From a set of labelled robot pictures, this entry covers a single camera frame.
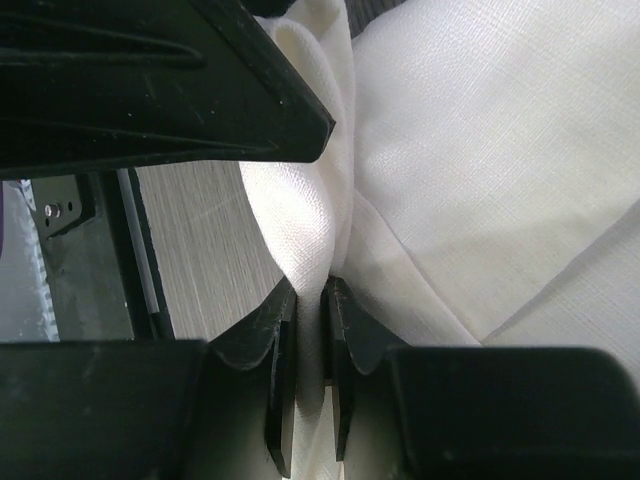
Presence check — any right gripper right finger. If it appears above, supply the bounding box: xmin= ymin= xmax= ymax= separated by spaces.
xmin=322 ymin=278 xmax=639 ymax=479

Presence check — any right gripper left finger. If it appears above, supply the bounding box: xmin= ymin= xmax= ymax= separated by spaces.
xmin=1 ymin=281 xmax=296 ymax=479

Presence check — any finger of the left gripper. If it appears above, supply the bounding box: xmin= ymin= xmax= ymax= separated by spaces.
xmin=1 ymin=1 xmax=335 ymax=180

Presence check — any white cloth napkin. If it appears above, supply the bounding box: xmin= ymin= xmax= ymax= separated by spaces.
xmin=240 ymin=1 xmax=639 ymax=479

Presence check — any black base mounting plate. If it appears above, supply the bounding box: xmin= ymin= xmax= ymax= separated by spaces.
xmin=31 ymin=169 xmax=174 ymax=341

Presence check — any white slotted cable duct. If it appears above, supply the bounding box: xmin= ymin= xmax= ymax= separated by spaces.
xmin=1 ymin=181 xmax=59 ymax=343

